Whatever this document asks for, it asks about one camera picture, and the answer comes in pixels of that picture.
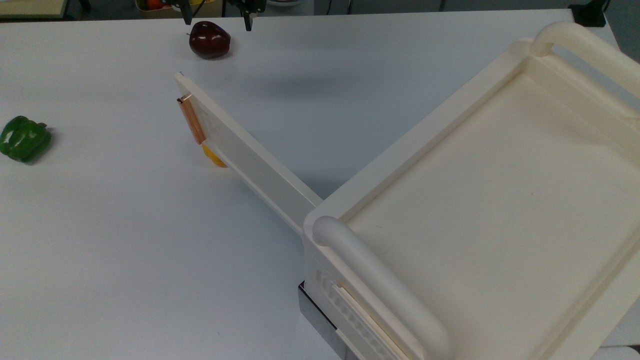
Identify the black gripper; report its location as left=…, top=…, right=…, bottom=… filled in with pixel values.
left=181, top=0, right=267, bottom=32

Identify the cream cabinet door copper handle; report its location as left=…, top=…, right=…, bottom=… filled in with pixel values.
left=174, top=71, right=325, bottom=237

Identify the dark red apple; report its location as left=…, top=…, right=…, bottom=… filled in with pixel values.
left=188, top=20, right=232, bottom=61

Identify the yellow crate with fruit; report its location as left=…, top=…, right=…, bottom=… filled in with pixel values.
left=134, top=0, right=224, bottom=19

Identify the yellow bell pepper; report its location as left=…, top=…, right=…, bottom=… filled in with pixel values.
left=201, top=143, right=229, bottom=169

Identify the light wooden board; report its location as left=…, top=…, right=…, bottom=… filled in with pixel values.
left=0, top=0, right=69, bottom=19

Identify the green bell pepper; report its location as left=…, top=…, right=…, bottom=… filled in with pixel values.
left=0, top=115, right=53, bottom=164

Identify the black corner table clamp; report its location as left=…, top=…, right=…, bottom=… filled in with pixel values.
left=569, top=0, right=610, bottom=28

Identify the cream plastic cabinet with handles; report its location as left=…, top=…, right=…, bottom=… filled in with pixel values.
left=302, top=21, right=640, bottom=360

